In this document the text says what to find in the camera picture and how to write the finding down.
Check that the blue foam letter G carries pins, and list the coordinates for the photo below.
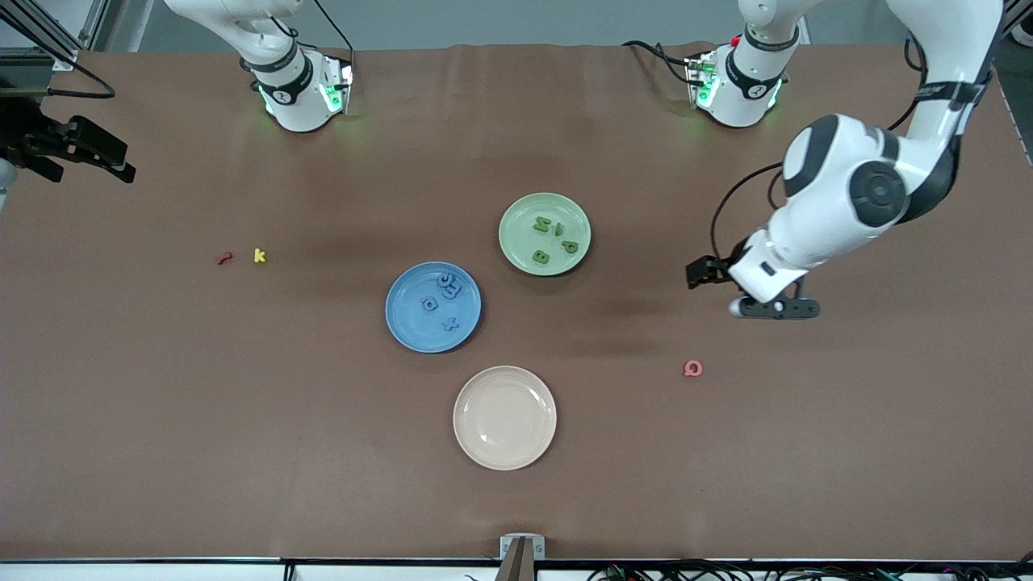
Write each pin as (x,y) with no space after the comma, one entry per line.
(442,279)

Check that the black shoe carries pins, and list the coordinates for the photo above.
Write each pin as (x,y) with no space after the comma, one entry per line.
(1025,34)

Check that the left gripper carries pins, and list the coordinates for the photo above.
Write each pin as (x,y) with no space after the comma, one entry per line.
(713,269)

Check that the green foam letter N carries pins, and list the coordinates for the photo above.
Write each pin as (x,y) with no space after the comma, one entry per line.
(542,225)

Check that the aluminium frame profile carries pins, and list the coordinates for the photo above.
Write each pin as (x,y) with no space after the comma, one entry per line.
(980,48)
(93,24)

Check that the green plate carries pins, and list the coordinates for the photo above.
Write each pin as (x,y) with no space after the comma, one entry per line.
(516,242)

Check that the pink foam letter Q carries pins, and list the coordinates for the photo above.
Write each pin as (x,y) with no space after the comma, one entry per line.
(686,369)

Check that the blue foam letter m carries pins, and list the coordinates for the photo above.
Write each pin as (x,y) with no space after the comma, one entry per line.
(457,292)

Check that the beige plate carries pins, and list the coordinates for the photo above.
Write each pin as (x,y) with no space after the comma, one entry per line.
(504,418)

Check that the green foam letter B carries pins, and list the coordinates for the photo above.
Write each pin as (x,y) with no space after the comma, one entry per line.
(541,257)

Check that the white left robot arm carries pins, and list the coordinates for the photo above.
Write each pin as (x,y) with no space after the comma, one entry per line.
(831,202)

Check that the brown table cover mat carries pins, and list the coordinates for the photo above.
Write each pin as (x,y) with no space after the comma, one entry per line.
(323,484)

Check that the blue foam letter x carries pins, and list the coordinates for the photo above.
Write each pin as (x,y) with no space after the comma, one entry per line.
(450,324)

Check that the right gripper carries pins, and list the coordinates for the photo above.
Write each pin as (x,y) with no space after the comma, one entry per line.
(34,139)

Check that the blue plate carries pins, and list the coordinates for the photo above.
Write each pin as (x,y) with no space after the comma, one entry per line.
(411,323)

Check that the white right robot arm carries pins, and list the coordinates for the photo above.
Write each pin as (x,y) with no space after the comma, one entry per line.
(294,97)

